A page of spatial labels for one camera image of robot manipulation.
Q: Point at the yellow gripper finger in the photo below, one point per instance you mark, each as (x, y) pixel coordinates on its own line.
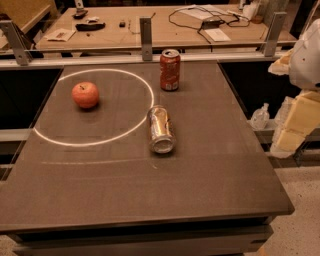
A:
(298, 120)
(281, 66)

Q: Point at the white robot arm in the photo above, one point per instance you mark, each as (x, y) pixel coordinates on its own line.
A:
(304, 71)

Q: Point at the red upright soda can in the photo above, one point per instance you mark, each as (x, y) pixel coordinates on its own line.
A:
(169, 69)

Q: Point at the clear plastic bottle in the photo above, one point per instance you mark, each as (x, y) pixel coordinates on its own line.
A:
(260, 117)

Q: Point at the white paper sheet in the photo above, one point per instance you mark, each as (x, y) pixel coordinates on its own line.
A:
(217, 35)

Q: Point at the black power adapter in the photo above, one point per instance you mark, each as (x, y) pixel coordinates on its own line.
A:
(211, 23)

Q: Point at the wooden background table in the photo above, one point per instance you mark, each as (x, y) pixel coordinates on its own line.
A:
(172, 27)

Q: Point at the small black object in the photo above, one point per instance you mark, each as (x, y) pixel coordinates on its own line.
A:
(122, 24)

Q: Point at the red apple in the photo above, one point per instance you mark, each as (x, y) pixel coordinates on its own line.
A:
(85, 94)

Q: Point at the black device on table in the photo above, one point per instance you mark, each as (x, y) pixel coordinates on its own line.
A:
(90, 27)

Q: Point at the brown envelope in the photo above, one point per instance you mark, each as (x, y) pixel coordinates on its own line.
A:
(60, 35)

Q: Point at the right metal bracket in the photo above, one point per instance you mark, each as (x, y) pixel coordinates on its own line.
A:
(270, 44)

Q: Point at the metal bracket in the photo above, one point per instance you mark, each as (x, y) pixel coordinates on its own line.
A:
(146, 38)
(270, 44)
(18, 43)

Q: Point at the middle metal bracket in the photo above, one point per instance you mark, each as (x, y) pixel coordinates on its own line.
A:
(146, 38)

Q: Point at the left metal bracket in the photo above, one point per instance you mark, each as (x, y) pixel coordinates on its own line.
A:
(18, 43)

